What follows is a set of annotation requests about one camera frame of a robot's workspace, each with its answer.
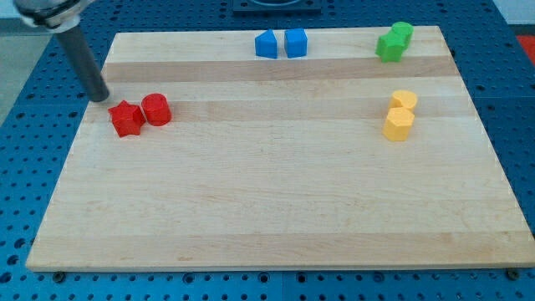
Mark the red star block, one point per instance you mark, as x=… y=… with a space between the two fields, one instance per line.
x=126 y=118

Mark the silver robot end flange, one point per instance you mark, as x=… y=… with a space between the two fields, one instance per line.
x=56 y=16

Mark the yellow hexagon block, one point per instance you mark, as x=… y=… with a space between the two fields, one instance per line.
x=398 y=124

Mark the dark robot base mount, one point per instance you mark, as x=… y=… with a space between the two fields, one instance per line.
x=276 y=6

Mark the blue triangular block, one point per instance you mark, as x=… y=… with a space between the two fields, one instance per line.
x=266 y=45

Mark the yellow cylinder block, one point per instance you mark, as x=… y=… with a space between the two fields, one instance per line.
x=404 y=99

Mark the blue cube block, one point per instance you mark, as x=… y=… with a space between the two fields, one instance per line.
x=295 y=42

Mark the green cylinder block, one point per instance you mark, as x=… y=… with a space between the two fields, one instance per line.
x=405 y=30

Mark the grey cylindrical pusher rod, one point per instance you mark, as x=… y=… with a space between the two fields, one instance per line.
x=82 y=61

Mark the light wooden board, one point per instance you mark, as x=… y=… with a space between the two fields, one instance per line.
x=281 y=164

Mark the green star block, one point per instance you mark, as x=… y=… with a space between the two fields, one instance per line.
x=390 y=47

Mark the red cylinder block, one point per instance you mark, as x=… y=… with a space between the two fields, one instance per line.
x=156 y=108

